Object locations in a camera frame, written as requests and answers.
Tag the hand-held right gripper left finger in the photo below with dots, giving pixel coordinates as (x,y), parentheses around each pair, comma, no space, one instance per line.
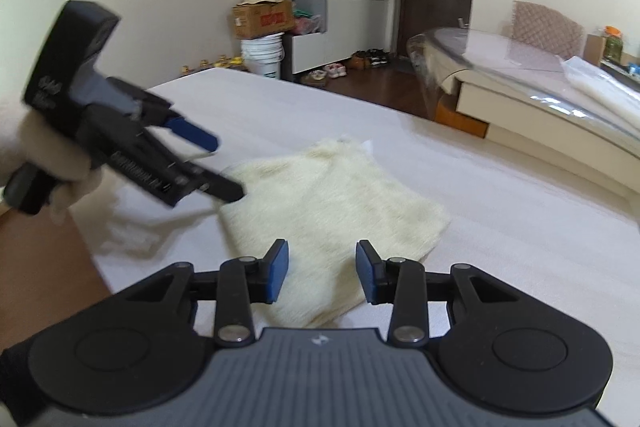
(277,272)

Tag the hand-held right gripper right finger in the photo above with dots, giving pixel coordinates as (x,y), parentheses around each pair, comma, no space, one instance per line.
(367,272)

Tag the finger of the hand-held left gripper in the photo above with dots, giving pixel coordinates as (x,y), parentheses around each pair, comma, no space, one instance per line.
(195,136)
(150,167)

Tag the cream towel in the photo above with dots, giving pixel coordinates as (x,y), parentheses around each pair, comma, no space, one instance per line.
(340,207)

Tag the person's left hand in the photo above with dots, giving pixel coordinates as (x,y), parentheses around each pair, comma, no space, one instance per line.
(55,154)

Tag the white plastic bucket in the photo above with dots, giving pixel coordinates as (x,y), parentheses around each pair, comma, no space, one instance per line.
(262,62)

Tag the cardboard box red print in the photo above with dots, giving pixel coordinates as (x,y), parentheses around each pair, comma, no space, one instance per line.
(265,19)

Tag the pile of colourful clothes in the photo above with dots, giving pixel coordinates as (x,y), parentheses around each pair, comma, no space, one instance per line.
(306,24)

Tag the row of shoes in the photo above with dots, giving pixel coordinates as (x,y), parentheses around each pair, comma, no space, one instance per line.
(345,67)

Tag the orange wooden base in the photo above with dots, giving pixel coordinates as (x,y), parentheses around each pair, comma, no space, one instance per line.
(460,122)

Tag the dark door mat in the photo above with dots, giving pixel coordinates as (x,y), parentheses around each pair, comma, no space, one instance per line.
(403,62)

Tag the cream dining table glass top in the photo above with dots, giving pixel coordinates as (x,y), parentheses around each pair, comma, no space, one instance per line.
(525,112)

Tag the quilted beige chair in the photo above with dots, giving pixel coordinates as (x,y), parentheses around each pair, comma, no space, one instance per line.
(545,29)

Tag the clear plastic bag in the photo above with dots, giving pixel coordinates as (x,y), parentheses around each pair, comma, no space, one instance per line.
(610,92)

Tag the wooden side shelf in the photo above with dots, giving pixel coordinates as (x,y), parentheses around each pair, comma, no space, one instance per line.
(594,49)

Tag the glass jar orange lid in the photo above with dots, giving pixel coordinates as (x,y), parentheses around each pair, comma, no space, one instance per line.
(612,47)

